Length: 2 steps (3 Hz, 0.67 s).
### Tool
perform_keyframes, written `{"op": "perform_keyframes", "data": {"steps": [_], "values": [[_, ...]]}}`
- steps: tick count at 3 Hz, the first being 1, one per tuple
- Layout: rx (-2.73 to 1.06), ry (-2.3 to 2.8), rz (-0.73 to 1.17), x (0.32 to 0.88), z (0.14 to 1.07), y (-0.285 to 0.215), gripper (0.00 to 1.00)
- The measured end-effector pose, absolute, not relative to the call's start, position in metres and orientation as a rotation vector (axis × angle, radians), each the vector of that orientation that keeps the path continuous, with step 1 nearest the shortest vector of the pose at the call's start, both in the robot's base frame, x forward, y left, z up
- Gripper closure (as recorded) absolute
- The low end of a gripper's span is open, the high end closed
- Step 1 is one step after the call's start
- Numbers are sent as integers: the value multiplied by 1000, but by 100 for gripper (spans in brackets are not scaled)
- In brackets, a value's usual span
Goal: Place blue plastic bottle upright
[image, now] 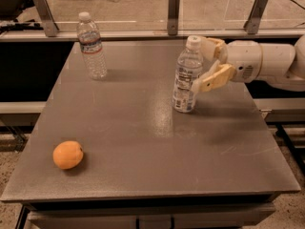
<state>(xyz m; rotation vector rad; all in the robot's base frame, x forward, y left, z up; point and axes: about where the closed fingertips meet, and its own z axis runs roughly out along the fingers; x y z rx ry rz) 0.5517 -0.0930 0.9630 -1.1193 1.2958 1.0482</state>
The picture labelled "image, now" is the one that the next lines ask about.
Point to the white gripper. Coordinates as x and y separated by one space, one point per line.
244 60

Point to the blue label plastic bottle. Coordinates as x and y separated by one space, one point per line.
189 67

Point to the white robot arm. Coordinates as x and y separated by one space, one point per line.
281 66

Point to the clear plastic water bottle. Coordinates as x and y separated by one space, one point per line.
91 46

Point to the orange fruit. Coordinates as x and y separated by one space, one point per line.
67 155

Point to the right metal bracket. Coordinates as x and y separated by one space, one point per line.
252 24

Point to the metal bracket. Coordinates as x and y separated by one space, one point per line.
252 24
49 26
173 16

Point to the middle metal bracket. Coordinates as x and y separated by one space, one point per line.
173 16

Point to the grey table frame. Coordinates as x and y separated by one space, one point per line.
224 212

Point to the left metal bracket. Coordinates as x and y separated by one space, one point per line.
49 26

